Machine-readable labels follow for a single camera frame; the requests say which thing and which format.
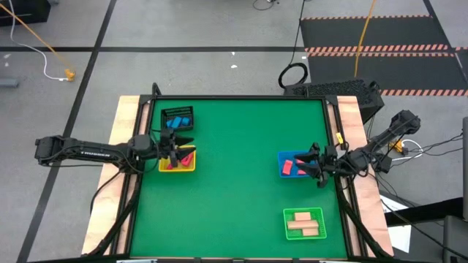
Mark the blue plastic basket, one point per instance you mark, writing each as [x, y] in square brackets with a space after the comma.
[279, 164]

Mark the yellow tag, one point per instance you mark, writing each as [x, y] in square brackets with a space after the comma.
[339, 138]

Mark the green plastic basket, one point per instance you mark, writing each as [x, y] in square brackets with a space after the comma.
[305, 210]

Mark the black plastic basket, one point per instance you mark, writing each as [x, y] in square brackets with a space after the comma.
[177, 109]

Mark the grey upright pole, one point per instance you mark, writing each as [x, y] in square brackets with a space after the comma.
[465, 168]

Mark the small red block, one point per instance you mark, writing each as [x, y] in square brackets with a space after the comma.
[299, 160]

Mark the yellow power strip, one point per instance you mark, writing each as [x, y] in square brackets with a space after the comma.
[396, 147]

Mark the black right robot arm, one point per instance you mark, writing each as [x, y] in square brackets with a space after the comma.
[380, 140]

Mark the black hazard-striped floor mat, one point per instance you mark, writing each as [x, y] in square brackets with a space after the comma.
[384, 36]

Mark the light wooden side board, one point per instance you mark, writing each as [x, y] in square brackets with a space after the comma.
[369, 212]
[109, 197]

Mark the short plain wooden block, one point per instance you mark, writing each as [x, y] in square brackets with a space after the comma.
[310, 232]
[302, 216]

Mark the black box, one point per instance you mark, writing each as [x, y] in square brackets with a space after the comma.
[22, 11]

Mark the long red block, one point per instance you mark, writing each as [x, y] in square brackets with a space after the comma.
[287, 167]
[188, 160]

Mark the black floor bar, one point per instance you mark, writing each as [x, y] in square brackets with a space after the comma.
[424, 212]

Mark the blue block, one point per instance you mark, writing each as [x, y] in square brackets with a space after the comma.
[169, 123]
[186, 121]
[177, 121]

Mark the black perforated computer case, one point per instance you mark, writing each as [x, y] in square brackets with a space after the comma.
[340, 89]

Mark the yellow plastic basket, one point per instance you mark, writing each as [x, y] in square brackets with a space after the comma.
[162, 168]

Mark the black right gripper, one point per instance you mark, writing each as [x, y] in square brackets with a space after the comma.
[331, 162]

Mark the grey flat floor object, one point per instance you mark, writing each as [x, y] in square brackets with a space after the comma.
[8, 83]

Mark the silver aluminium bracket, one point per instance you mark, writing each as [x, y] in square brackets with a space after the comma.
[137, 261]

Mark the white paper sheet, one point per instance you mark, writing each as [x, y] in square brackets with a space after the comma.
[400, 235]

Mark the grey cabinet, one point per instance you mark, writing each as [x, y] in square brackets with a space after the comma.
[455, 237]

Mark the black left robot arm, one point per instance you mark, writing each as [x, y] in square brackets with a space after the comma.
[91, 153]

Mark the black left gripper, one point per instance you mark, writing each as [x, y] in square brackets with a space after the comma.
[168, 144]

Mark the black table frame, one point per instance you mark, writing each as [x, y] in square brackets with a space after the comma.
[237, 97]

